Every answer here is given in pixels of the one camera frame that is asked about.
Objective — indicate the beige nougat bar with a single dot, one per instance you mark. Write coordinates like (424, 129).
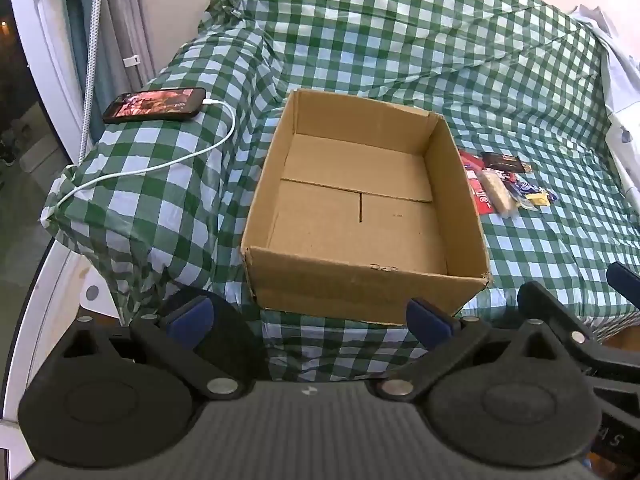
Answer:
(498, 194)

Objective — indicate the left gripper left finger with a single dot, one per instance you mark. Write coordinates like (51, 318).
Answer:
(109, 397)

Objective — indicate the yellow snack packet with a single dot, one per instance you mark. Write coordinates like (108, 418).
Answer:
(532, 201)

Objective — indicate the green checkered sofa cover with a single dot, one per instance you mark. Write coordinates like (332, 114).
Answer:
(158, 206)

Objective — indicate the white cloth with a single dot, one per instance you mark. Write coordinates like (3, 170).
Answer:
(620, 79)

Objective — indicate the purple chocolate bar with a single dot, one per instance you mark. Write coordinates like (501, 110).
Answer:
(517, 184)

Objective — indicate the red white snack packet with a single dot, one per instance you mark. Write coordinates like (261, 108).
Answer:
(473, 167)

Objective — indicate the black smartphone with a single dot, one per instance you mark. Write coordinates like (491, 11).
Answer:
(163, 104)

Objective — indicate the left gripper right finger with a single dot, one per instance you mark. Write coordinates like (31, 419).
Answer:
(505, 397)

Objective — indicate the dark brown chocolate bar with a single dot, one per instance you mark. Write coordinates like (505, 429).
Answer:
(506, 163)

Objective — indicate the brown cardboard box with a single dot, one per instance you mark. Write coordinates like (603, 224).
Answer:
(362, 205)

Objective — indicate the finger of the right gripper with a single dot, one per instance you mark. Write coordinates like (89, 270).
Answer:
(534, 301)
(623, 280)

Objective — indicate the grey curtain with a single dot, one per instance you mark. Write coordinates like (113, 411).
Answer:
(124, 61)

